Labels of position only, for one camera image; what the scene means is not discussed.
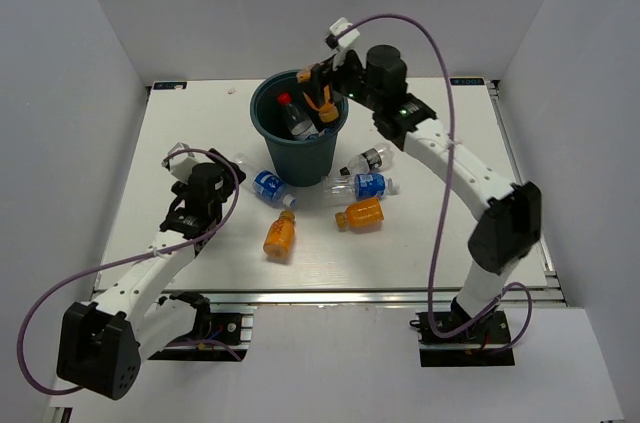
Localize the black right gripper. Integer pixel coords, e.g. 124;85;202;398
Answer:
297;45;382;113

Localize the orange bottle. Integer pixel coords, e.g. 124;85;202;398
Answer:
296;64;339;123
263;211;295;260
335;197;384;231

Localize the red cap clear bottle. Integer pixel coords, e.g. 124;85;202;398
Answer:
277;93;319;141

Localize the blue label bottle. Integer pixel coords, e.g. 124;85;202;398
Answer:
305;129;332;140
232;153;296;209
322;173;400;206

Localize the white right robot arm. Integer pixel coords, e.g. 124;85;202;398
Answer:
296;45;542;342

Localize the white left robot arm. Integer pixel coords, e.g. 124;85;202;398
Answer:
56;147;246;400

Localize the dark teal plastic bin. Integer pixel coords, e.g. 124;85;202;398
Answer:
250;70;349;187

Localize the orange bottle front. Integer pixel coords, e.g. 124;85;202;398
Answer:
263;211;295;260

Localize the black cap clear bottle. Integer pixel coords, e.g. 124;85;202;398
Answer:
340;143;394;176

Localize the black logo sticker left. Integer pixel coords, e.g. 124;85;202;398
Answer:
152;81;187;91

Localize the black logo sticker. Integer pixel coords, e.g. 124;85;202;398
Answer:
449;77;485;86
152;81;187;91

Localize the black logo sticker right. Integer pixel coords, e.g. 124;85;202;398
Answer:
449;77;485;86

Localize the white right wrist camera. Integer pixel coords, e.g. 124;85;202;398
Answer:
325;17;360;70

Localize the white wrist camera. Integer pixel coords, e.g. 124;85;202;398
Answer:
161;142;200;184
325;17;360;70

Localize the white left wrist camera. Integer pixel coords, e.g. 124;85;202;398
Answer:
161;142;200;184

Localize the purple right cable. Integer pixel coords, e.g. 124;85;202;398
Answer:
329;13;531;357

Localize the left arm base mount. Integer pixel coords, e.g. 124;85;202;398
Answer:
150;292;253;362

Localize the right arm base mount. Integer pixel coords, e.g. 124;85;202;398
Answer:
409;311;515;368

